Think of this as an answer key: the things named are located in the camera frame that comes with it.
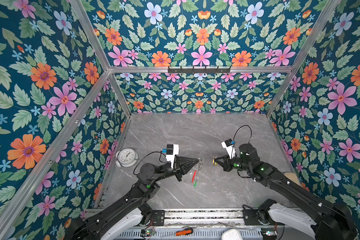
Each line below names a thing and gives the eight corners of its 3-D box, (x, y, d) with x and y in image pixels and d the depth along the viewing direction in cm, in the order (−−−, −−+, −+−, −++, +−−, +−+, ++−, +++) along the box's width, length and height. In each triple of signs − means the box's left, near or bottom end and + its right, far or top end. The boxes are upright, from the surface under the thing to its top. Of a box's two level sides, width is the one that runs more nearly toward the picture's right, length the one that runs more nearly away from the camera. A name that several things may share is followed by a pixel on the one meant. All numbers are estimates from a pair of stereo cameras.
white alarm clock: (115, 167, 93) (112, 164, 89) (121, 151, 101) (118, 147, 96) (136, 167, 93) (133, 164, 89) (140, 151, 101) (138, 147, 96)
